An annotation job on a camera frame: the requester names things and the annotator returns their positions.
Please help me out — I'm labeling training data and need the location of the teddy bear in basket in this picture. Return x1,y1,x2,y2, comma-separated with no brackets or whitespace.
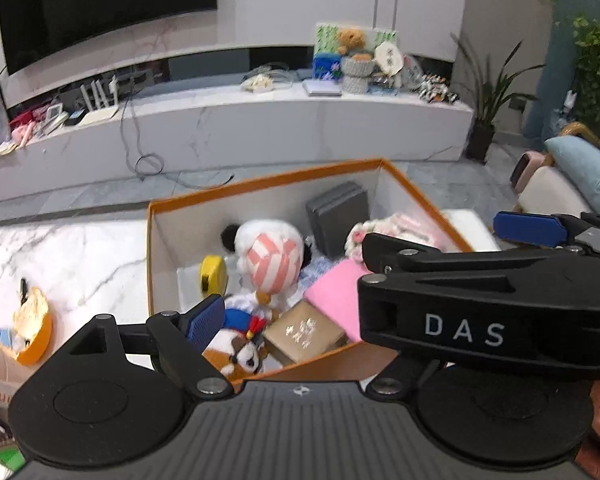
340,55,373,94

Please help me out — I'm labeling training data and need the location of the pink doll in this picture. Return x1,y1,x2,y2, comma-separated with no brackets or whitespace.
10,107,48,148

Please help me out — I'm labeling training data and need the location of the tall plant in black pot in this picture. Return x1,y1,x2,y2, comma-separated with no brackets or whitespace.
450,32,546,163

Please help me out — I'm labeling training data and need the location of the bushy green plant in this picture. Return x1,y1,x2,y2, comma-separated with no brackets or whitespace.
555,15,600,131

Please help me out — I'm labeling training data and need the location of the round paper fan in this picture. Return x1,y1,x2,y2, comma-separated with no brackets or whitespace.
372,42,398,91

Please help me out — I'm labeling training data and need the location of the small gold cardboard box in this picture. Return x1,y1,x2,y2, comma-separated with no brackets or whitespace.
262,301,348,367

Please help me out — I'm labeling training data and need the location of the black white checkered toy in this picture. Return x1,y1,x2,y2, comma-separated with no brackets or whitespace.
417,75,461,106

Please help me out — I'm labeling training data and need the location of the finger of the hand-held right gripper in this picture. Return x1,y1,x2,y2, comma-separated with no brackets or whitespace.
362,232,600,276
493,211,600,261

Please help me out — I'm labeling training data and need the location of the white marble tv cabinet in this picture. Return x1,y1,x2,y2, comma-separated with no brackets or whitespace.
0,45,473,206

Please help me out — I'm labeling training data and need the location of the black cable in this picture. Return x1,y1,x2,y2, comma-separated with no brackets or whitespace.
119,87,236,186

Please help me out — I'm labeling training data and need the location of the black television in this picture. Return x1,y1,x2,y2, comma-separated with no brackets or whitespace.
0,0,218,77

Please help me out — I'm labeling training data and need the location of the white crochet plush toy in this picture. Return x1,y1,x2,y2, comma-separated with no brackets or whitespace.
344,212,443,261

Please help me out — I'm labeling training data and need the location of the dark grey case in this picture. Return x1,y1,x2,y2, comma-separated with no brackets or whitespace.
306,181,371,258

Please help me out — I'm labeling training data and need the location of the lotus painting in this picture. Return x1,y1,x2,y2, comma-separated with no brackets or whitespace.
313,22,398,81

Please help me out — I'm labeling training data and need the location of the orange bowl with snack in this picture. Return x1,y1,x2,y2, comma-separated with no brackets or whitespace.
12,287,53,367

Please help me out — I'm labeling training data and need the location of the yellow tape measure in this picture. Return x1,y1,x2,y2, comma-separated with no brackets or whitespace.
200,255,227,296

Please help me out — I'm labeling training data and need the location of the pink rounded object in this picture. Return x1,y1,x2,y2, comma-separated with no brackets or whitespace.
510,150,541,193

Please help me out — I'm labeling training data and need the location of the grey laptop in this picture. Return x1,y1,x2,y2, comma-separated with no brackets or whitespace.
302,79,342,97

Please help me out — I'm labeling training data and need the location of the wooden chair with white upholstery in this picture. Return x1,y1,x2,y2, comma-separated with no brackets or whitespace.
510,122,600,216

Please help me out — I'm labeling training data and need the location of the brown teddy bear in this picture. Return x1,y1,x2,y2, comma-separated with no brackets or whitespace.
336,29,367,58

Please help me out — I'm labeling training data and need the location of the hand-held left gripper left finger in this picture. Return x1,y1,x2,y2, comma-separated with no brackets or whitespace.
45,294,234,401

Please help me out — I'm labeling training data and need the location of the white router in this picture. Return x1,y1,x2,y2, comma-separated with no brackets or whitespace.
77,76,121,126

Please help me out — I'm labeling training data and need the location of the light blue cushion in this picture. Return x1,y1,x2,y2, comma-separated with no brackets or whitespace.
544,136,600,218

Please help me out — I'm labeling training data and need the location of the orange cardboard box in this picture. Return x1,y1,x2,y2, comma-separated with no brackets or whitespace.
146,158,476,396

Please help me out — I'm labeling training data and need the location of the raccoon plush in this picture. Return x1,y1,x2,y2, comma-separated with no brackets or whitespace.
200,292,281,381

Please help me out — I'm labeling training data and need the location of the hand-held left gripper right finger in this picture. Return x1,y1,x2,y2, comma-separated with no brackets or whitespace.
364,361,444,401

